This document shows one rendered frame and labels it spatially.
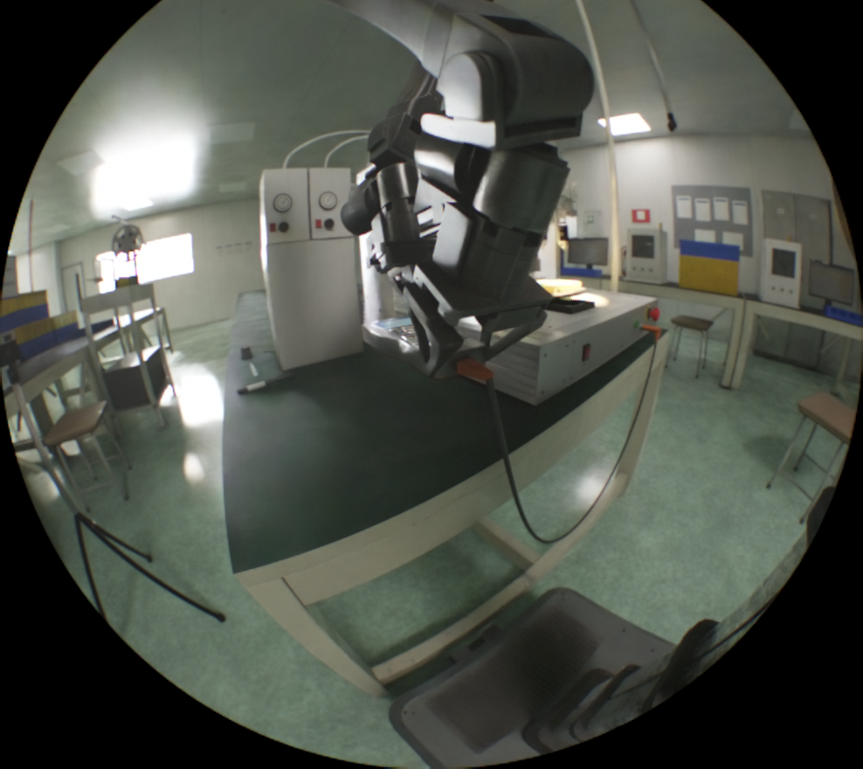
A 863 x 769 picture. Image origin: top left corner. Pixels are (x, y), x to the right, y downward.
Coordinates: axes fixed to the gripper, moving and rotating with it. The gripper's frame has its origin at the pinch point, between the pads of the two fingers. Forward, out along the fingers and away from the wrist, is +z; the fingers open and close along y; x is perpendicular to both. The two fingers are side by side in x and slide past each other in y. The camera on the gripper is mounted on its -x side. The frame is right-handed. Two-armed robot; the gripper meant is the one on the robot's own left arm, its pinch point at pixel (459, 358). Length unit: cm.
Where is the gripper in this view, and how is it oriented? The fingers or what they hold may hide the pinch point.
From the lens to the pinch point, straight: 29.9
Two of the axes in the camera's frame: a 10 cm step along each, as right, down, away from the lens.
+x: 4.5, 6.6, -6.0
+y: -8.7, 1.8, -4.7
